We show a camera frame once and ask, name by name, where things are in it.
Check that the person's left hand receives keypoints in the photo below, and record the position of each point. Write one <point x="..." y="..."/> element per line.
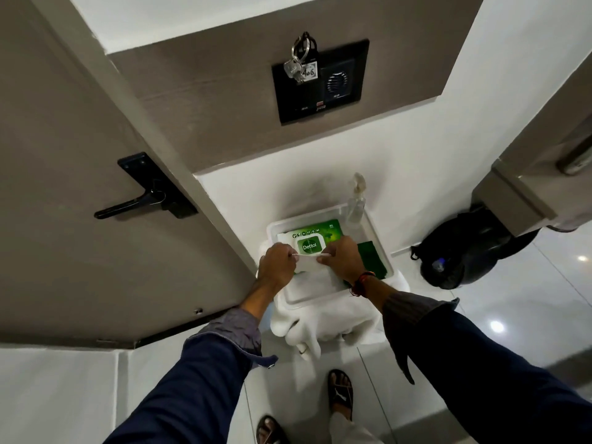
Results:
<point x="277" y="267"/>

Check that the person's right hand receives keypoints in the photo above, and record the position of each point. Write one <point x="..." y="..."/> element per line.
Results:
<point x="346" y="258"/>

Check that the person's right fingers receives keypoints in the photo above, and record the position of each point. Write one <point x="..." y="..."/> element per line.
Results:
<point x="327" y="256"/>

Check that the person's left fingers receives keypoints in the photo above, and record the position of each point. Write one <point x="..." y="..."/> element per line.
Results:
<point x="287" y="255"/>

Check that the green wet wipes packet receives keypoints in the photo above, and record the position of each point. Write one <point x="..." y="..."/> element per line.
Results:
<point x="311" y="242"/>

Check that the person's left forearm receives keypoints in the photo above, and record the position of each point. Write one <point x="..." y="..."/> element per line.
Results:
<point x="203" y="379"/>

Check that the person's right forearm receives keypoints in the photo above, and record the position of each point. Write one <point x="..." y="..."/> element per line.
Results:
<point x="467" y="365"/>

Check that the white plastic tray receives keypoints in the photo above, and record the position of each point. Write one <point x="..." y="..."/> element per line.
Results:
<point x="323" y="268"/>

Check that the white wet wipe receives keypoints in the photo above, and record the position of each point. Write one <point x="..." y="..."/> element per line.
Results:
<point x="311" y="262"/>

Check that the red thread wristband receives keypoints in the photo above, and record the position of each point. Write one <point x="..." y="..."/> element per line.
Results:
<point x="361" y="283"/>

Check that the green cloth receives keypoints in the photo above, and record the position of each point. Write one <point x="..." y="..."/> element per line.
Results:
<point x="372" y="258"/>

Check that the clear spray bottle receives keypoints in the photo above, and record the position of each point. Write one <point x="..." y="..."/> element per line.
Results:
<point x="356" y="201"/>

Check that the white towel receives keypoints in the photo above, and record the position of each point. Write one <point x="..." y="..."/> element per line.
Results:
<point x="323" y="319"/>

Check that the person's right sandal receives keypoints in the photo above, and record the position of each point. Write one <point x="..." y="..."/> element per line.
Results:
<point x="341" y="393"/>

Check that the person's sandal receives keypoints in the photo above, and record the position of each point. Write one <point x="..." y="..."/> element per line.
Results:
<point x="270" y="430"/>
<point x="341" y="393"/>

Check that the black backpack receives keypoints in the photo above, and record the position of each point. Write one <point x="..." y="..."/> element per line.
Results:
<point x="467" y="247"/>

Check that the person's left sandal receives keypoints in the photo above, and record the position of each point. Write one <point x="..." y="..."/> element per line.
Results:
<point x="270" y="430"/>

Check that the key bunch with tag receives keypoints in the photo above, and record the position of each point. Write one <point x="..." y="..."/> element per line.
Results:
<point x="301" y="60"/>

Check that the brown door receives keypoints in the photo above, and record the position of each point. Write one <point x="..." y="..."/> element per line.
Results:
<point x="92" y="189"/>

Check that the brown cabinet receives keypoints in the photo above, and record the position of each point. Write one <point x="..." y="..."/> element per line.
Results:
<point x="541" y="147"/>

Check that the black wall switch panel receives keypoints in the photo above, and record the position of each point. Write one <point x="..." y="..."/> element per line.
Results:
<point x="320" y="83"/>

